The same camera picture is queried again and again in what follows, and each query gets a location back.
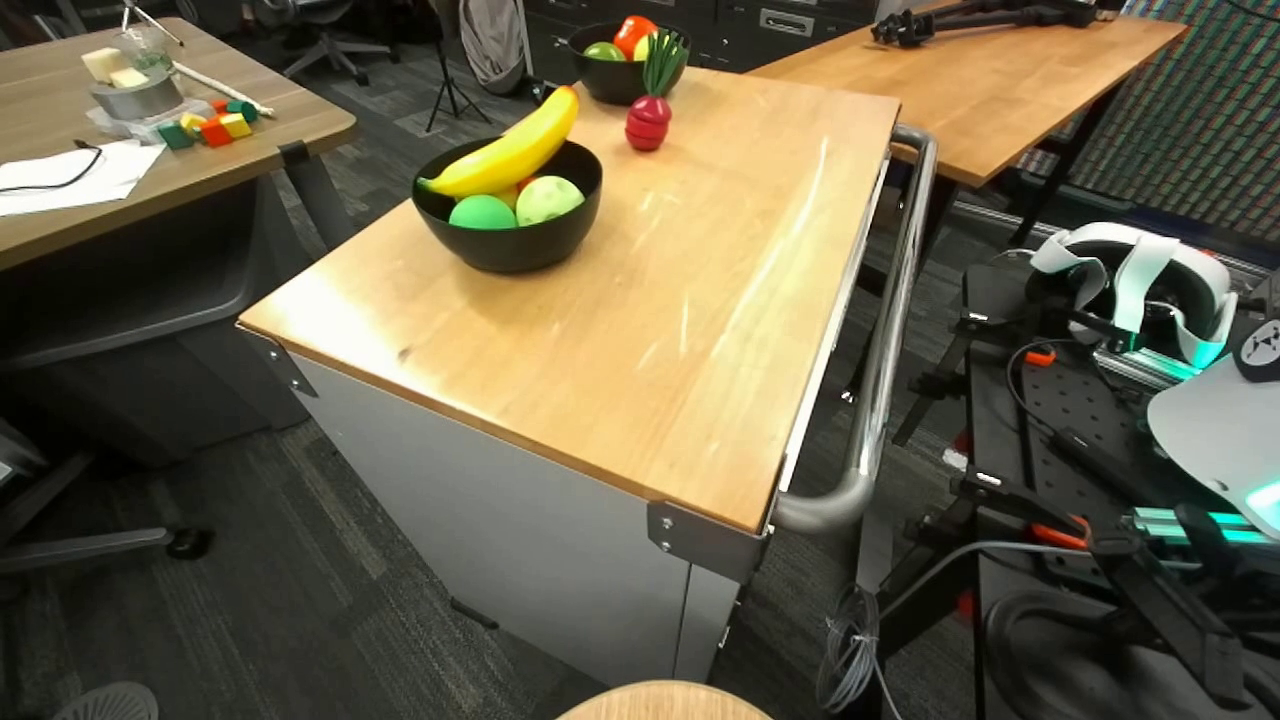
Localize light green dimpled ball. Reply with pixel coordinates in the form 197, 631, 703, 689
517, 178, 585, 229

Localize dark green smooth ball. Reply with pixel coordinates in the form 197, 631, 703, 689
448, 195, 517, 234

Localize red radish with green leaves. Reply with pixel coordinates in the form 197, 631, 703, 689
623, 34, 690, 153

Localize yellow plastic banana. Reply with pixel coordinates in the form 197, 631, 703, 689
426, 86, 582, 201

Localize wooden top tool cart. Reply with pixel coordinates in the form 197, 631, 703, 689
240, 69, 902, 685

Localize black bowl near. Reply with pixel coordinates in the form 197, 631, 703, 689
414, 146, 604, 276

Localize black bowl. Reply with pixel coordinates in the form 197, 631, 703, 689
414, 146, 604, 276
574, 38, 643, 103

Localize black bowl far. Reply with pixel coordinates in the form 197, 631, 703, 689
574, 38, 643, 103

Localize green plastic lime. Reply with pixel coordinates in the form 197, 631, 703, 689
585, 39, 630, 64

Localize orange red plastic pepper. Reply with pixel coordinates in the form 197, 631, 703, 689
613, 15, 659, 55

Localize round wooden stool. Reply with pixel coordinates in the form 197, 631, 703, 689
556, 680, 773, 720

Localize wooden desk back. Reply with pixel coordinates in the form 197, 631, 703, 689
765, 15, 1185, 190

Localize wooden desk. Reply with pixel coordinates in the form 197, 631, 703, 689
765, 15, 1185, 190
0, 15, 355, 270

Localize coloured toy blocks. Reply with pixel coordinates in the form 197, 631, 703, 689
156, 100, 259, 153

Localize white VR headset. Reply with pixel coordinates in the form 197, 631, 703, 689
1027, 220, 1237, 386

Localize clear plastic container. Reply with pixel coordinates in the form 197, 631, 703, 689
82, 26, 185, 121

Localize white paper sheet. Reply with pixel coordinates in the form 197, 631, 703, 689
0, 142, 165, 218

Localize wooden desk left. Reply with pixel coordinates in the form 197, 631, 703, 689
0, 15, 355, 270

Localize metal cart handle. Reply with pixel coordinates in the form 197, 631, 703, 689
773, 128, 936, 534

